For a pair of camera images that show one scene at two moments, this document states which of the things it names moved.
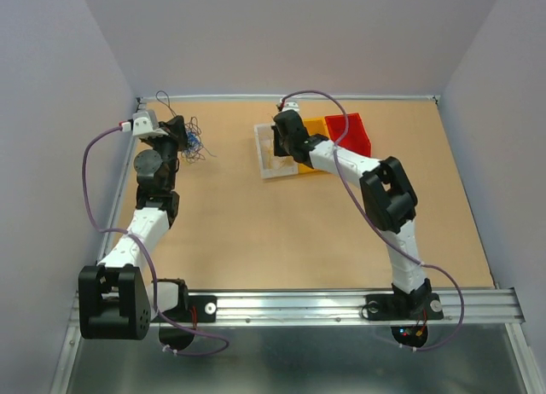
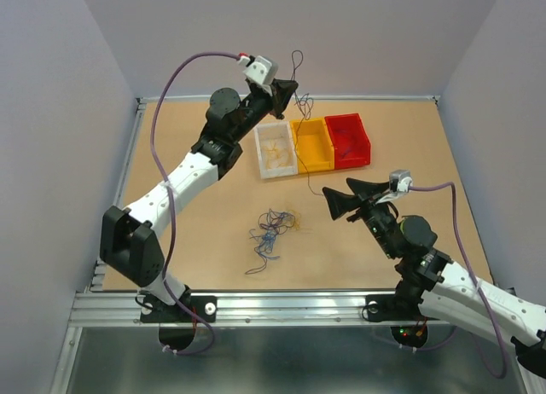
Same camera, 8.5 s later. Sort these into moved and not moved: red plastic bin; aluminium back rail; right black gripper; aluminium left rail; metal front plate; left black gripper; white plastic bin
Moved: left black gripper; right black gripper
Not moved: metal front plate; aluminium back rail; aluminium left rail; white plastic bin; red plastic bin
